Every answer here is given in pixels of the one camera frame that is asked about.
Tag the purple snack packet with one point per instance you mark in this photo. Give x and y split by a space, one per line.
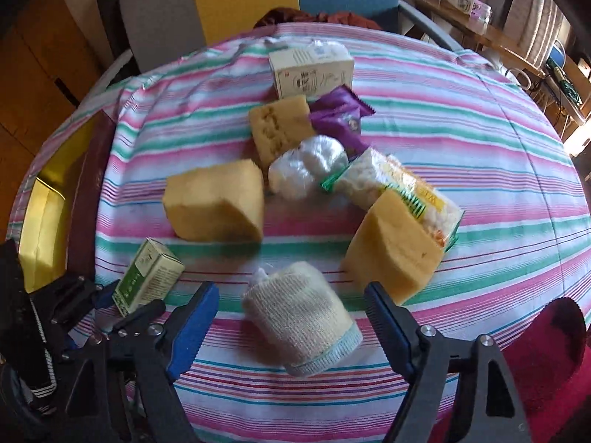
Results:
338 114

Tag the wooden side desk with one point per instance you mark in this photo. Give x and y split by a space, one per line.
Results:
569 120

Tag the green rice cracker packet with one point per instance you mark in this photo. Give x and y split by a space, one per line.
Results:
372 173

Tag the white plastic bag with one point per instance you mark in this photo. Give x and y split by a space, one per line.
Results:
300 172

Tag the maroon cloth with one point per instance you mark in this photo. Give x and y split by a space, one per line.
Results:
535 390

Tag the wooden wardrobe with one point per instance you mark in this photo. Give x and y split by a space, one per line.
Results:
47 68

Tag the gold metal tin tray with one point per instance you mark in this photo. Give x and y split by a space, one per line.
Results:
58 234

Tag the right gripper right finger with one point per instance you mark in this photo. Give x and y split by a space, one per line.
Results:
443 378

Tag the striped bed sheet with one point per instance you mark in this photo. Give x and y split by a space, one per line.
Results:
448 116

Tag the cream towel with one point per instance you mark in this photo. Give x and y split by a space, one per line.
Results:
303 319

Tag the white cardboard box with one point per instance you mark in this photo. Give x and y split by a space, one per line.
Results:
312 70

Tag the yellow sponge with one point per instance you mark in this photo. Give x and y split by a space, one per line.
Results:
280 126

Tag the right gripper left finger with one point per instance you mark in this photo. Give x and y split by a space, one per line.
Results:
157 354

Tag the large yellow sponge block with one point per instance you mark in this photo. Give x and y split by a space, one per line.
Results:
220 203

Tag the small green white box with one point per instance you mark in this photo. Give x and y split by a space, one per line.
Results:
151 274

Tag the dark red garment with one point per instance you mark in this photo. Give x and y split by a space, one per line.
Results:
283 15

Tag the grey yellow blue chair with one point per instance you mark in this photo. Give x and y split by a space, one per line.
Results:
156 32

